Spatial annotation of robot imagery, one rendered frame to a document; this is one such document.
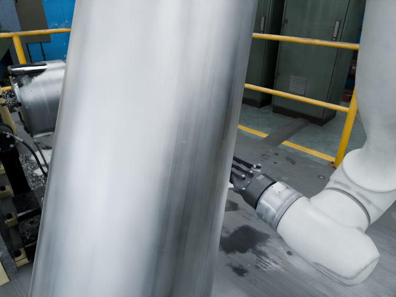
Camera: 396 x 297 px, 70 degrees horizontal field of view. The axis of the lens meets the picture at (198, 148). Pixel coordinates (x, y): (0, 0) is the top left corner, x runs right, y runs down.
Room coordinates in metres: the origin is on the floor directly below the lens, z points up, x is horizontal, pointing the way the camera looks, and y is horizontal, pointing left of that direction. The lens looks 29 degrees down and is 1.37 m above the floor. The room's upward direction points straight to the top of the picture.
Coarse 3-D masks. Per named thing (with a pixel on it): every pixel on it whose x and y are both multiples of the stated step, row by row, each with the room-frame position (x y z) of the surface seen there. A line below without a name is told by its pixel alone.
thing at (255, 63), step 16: (272, 0) 3.60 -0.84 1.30; (256, 16) 3.71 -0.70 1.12; (272, 16) 3.62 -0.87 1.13; (256, 32) 3.69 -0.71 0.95; (272, 32) 3.65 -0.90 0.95; (256, 48) 3.68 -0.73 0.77; (272, 48) 3.68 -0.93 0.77; (256, 64) 3.66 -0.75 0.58; (272, 64) 3.72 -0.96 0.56; (256, 80) 3.65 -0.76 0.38; (272, 80) 3.76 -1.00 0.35; (256, 96) 3.63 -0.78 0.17
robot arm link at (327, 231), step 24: (336, 192) 0.42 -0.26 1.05; (288, 216) 0.39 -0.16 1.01; (312, 216) 0.37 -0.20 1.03; (336, 216) 0.37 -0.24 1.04; (360, 216) 0.38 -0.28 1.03; (288, 240) 0.37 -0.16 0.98; (312, 240) 0.34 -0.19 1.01; (336, 240) 0.33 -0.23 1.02; (360, 240) 0.33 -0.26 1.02; (312, 264) 0.33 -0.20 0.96; (336, 264) 0.31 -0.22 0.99; (360, 264) 0.30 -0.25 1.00
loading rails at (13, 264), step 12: (0, 168) 0.85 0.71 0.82; (0, 192) 0.71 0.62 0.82; (0, 204) 0.60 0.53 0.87; (0, 216) 0.52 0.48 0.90; (12, 216) 0.60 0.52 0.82; (0, 228) 0.45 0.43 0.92; (0, 240) 0.42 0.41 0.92; (0, 252) 0.42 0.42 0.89; (12, 252) 0.47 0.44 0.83; (24, 252) 0.48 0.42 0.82; (0, 264) 0.41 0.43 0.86; (12, 264) 0.43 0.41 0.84; (24, 264) 0.46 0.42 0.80; (0, 276) 0.41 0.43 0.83; (12, 276) 0.42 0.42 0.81
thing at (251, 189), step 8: (232, 176) 0.52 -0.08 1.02; (248, 176) 0.52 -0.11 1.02; (256, 176) 0.49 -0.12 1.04; (264, 176) 0.49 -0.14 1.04; (240, 184) 0.49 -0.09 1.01; (248, 184) 0.48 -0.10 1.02; (256, 184) 0.47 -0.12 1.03; (264, 184) 0.46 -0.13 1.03; (272, 184) 0.47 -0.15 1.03; (240, 192) 0.48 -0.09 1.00; (248, 192) 0.46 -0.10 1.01; (256, 192) 0.46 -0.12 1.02; (248, 200) 0.46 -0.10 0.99; (256, 200) 0.45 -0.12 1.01
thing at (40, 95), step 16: (16, 64) 0.96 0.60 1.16; (32, 64) 0.95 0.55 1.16; (48, 64) 0.97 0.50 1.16; (64, 64) 0.98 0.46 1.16; (16, 80) 0.86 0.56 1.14; (32, 80) 0.88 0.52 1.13; (48, 80) 0.90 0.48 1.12; (0, 96) 0.93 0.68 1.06; (16, 96) 0.86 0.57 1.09; (32, 96) 0.85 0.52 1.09; (48, 96) 0.87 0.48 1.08; (32, 112) 0.84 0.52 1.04; (48, 112) 0.86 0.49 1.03; (32, 128) 0.84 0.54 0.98; (48, 128) 0.87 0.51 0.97
